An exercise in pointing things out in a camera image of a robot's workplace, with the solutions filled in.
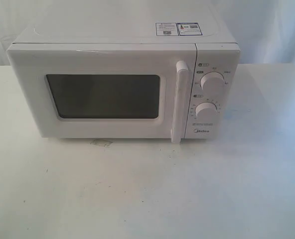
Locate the white microwave door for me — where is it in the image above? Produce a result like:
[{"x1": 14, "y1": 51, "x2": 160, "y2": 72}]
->
[{"x1": 7, "y1": 43, "x2": 197, "y2": 142}]

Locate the white microwave oven body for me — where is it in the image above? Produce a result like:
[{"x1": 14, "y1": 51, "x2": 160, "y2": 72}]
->
[{"x1": 11, "y1": 18, "x2": 240, "y2": 139}]

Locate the lower white control knob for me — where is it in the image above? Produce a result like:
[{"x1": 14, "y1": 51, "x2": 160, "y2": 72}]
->
[{"x1": 195, "y1": 102, "x2": 218, "y2": 119}]

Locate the white control knob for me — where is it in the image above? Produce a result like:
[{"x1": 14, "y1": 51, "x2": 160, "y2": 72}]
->
[
  {"x1": 200, "y1": 72, "x2": 225, "y2": 94},
  {"x1": 195, "y1": 102, "x2": 218, "y2": 119}
]

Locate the upper white control knob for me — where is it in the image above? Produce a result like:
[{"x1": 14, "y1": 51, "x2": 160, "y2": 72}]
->
[{"x1": 200, "y1": 72, "x2": 225, "y2": 94}]

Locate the blue warning sticker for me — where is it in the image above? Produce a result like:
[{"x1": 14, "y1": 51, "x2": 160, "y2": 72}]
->
[{"x1": 155, "y1": 22, "x2": 203, "y2": 36}]

